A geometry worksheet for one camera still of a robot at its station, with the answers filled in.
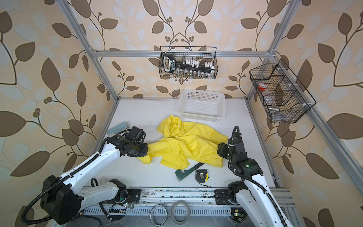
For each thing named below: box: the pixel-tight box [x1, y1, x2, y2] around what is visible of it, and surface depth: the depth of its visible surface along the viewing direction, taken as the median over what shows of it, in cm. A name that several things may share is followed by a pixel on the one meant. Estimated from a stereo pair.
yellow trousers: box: [138, 114, 229, 170], surface depth 89 cm
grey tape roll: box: [170, 200, 191, 225], surface depth 70 cm
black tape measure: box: [194, 169, 212, 188], surface depth 80 cm
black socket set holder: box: [162, 53, 216, 73], surface depth 84 cm
